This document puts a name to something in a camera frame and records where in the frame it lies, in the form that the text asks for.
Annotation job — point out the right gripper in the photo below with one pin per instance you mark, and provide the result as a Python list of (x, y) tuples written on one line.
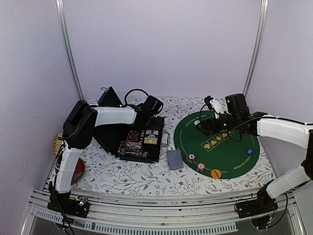
[(206, 122)]

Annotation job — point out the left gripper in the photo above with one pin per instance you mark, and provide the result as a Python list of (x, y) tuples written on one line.
[(151, 123)]

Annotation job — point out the black poker chip case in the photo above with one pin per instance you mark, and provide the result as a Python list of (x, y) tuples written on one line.
[(128, 131)]

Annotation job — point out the blue small blind button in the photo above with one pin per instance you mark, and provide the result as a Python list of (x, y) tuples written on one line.
[(249, 151)]

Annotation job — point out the orange big blind button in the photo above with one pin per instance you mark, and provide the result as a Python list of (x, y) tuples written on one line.
[(216, 174)]

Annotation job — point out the purple black chip stack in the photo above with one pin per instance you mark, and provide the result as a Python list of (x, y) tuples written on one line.
[(191, 158)]

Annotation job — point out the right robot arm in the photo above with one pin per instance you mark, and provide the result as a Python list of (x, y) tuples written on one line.
[(295, 135)]

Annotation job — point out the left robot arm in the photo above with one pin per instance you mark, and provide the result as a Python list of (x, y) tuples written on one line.
[(77, 135)]

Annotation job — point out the boxed playing cards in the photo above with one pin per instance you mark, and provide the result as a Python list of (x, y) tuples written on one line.
[(151, 136)]

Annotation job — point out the red triangle all-in marker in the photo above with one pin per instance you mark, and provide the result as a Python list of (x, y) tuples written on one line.
[(131, 137)]

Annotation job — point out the green poker felt mat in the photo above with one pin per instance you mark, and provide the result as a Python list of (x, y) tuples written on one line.
[(225, 152)]

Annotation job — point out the poker chip row near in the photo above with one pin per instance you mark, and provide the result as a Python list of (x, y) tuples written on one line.
[(132, 149)]

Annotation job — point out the blue playing card deck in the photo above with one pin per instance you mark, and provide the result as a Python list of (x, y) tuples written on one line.
[(174, 158)]

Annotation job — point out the floral tablecloth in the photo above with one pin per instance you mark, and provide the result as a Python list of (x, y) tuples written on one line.
[(107, 173)]

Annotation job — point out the red embroidered round cushion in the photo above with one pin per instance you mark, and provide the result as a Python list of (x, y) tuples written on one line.
[(79, 171)]

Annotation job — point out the woven wicker basket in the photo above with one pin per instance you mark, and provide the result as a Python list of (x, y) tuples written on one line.
[(57, 145)]

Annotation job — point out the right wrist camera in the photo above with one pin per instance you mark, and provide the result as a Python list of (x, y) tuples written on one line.
[(214, 105)]

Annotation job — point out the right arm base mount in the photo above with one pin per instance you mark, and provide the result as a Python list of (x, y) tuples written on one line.
[(264, 208)]

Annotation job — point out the right aluminium frame post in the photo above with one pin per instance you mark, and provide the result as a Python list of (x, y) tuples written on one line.
[(257, 46)]

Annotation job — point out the aluminium frame post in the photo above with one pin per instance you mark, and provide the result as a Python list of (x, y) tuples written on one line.
[(257, 46), (66, 41)]

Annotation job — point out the front aluminium rail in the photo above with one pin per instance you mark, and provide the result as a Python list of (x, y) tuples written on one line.
[(213, 214)]

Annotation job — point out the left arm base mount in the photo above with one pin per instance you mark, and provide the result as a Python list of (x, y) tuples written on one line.
[(78, 207)]

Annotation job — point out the left aluminium frame post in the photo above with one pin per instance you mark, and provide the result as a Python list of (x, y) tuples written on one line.
[(66, 41)]

